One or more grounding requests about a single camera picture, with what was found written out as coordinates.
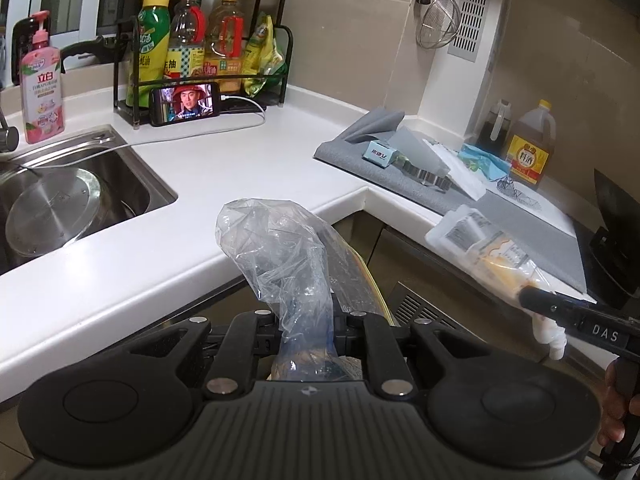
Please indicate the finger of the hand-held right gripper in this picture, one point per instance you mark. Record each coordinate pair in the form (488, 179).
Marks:
(550, 302)

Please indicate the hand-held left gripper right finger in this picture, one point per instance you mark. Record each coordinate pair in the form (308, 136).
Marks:
(350, 335)

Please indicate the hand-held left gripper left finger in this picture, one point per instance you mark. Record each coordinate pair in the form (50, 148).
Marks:
(260, 335)

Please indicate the labelled clear plastic packet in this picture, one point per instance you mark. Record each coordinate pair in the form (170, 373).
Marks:
(480, 240)

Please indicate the clear plastic bag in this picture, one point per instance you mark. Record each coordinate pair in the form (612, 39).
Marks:
(270, 240)

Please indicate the flower shaped steel mould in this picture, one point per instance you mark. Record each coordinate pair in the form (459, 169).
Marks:
(425, 180)

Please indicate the person's right hand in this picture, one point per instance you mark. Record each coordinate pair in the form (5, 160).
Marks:
(611, 410)

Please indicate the cabinet vent grille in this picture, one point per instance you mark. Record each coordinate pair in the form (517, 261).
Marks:
(415, 305)

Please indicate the grey counter mat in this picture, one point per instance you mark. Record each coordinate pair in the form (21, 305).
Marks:
(525, 230)

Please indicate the yellow cap cooking wine jug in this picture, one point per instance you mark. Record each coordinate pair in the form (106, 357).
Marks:
(530, 160)

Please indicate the light blue plastic packet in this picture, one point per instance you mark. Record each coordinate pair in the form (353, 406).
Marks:
(497, 165)

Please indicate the green plastic wrapper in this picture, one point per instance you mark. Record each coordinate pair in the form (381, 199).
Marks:
(477, 165)

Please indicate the white plastic wrapper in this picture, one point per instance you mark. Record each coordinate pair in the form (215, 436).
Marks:
(460, 175)

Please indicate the dark oil dispenser bottle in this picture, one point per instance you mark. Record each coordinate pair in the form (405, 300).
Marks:
(492, 130)

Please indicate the small white blue box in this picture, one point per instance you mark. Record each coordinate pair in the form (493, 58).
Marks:
(380, 152)

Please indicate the stainless steel sink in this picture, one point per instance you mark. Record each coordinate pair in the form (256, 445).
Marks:
(145, 180)

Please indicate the translucent grey plastic sheet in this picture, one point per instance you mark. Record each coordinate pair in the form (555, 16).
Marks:
(415, 147)

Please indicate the black smartphone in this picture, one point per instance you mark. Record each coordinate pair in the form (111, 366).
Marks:
(185, 102)

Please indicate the steel pot with lid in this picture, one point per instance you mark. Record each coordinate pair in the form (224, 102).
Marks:
(50, 210)

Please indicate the yellow green snack packet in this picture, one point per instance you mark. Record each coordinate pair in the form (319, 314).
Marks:
(262, 55)

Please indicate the steel mesh strainer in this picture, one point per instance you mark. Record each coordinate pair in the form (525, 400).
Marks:
(437, 25)

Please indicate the red cap soy sauce bottle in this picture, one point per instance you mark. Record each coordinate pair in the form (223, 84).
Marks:
(186, 25)

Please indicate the green plastic bottle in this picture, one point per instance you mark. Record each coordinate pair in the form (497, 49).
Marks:
(150, 35)

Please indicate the steel faucet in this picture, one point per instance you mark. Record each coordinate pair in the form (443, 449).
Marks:
(7, 137)

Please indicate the pink dish soap bottle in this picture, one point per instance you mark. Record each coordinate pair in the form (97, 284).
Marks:
(42, 90)

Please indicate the metal wall vent grille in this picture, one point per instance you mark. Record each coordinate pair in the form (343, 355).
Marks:
(470, 10)

